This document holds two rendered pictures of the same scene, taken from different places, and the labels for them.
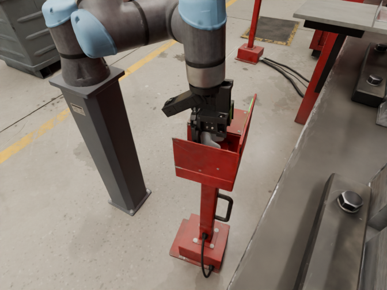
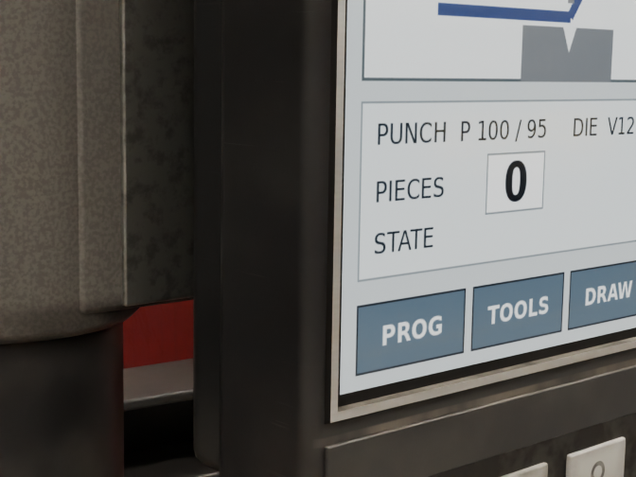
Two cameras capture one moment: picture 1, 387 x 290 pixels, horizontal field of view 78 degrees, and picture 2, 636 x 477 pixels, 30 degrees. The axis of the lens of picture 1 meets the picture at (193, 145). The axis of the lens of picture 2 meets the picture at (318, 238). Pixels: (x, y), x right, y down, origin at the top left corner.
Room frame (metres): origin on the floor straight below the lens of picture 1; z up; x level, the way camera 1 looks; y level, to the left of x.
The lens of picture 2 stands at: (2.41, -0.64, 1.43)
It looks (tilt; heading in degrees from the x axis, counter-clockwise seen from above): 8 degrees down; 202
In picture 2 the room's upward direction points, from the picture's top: 1 degrees clockwise
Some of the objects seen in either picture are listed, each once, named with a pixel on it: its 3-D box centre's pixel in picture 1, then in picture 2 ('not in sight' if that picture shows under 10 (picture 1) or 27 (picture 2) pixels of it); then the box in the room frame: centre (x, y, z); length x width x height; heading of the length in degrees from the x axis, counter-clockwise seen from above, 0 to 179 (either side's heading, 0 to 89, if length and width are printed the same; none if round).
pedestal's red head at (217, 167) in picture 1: (215, 136); not in sight; (0.46, -0.06, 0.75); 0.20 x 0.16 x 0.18; 161
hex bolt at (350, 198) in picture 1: (350, 201); not in sight; (0.17, -0.21, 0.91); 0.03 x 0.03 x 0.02
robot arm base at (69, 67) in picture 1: (82, 61); not in sight; (0.74, 0.36, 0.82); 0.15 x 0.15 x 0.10
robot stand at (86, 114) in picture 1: (114, 151); not in sight; (0.74, 0.36, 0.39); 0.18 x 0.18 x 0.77; 61
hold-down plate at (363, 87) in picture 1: (373, 70); not in sight; (0.56, -0.46, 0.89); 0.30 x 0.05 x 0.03; 147
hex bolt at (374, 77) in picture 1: (375, 79); not in sight; (0.47, -0.40, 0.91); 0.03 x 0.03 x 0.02
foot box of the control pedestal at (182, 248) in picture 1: (199, 239); not in sight; (0.47, -0.03, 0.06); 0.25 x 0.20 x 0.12; 71
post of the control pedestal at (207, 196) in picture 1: (208, 205); not in sight; (0.46, -0.06, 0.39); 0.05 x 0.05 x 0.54; 71
